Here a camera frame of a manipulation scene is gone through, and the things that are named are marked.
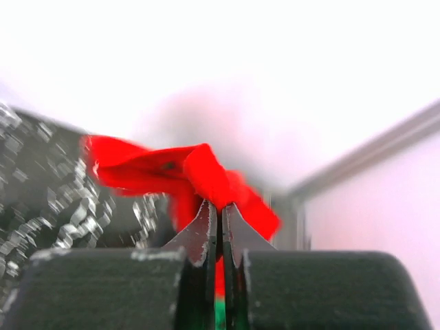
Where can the green t shirt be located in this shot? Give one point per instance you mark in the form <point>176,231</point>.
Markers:
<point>219,314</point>

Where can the red t shirt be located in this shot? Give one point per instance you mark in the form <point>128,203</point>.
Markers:
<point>190,175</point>

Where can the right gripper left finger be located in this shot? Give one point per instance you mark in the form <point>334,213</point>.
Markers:
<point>196,302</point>

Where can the right aluminium corner post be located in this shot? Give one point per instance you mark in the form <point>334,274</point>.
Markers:
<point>406,134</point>

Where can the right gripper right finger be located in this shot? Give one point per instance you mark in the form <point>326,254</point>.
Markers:
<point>239,238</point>

